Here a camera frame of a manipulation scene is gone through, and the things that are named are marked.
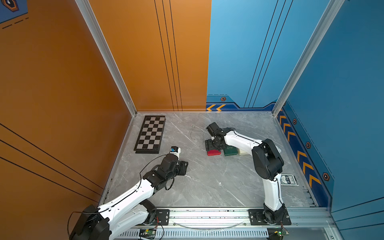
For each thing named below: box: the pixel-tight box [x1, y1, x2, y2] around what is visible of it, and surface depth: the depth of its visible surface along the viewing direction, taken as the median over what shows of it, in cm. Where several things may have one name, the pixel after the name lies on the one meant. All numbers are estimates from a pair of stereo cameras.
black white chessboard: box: [133, 115, 166, 154], surface depth 104 cm
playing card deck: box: [280, 174, 299, 187], surface depth 85 cm
